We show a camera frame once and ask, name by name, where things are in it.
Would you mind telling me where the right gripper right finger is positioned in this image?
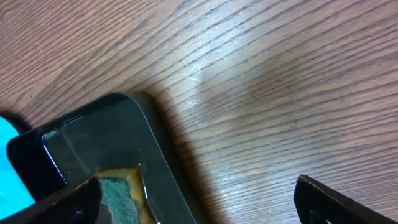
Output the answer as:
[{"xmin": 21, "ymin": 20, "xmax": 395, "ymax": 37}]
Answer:
[{"xmin": 294, "ymin": 175, "xmax": 397, "ymax": 224}]

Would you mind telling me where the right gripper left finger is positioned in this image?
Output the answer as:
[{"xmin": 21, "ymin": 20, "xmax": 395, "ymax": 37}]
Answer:
[{"xmin": 1, "ymin": 175, "xmax": 103, "ymax": 224}]

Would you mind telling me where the green yellow sponge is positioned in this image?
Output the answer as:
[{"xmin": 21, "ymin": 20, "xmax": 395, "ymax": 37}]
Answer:
[{"xmin": 96, "ymin": 167, "xmax": 157, "ymax": 224}]

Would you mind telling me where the teal plastic tray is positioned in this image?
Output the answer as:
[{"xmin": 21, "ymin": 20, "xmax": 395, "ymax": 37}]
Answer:
[{"xmin": 0, "ymin": 117, "xmax": 35, "ymax": 219}]

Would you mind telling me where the black plastic tray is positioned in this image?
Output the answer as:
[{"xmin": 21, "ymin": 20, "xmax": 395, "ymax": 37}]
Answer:
[{"xmin": 6, "ymin": 93, "xmax": 209, "ymax": 223}]

